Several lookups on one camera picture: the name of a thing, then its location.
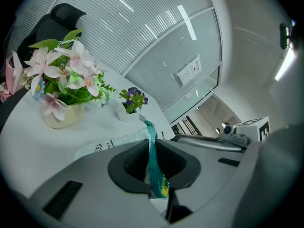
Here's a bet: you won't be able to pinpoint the green patterned pencil pouch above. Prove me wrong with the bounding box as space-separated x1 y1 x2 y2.
74 114 171 199

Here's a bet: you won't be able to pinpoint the black metal railing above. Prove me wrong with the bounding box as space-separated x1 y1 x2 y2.
171 115 202 136

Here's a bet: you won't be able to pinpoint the pink flowers in cream pot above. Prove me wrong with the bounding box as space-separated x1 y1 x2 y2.
23 28 118 130

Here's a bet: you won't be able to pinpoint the pink paper bag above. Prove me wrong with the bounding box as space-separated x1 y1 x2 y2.
0 52 24 103

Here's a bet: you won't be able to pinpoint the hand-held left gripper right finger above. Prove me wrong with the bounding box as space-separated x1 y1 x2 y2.
155 124 297 224

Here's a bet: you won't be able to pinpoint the small purple flower plant pot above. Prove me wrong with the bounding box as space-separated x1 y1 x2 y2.
115 87 149 122

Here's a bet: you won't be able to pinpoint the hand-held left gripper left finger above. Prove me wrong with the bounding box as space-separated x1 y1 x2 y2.
28 138 168 228

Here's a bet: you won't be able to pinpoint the small gripper-mounted camera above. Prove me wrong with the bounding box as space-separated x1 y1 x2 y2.
222 124 235 135

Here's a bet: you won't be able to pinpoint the black office chair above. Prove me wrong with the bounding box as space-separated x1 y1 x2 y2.
0 3 87 133

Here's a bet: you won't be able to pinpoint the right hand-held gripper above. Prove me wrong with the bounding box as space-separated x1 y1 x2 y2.
175 116 271 153

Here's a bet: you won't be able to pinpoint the white paper notice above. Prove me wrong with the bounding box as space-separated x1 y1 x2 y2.
176 64 193 86
188 55 202 78

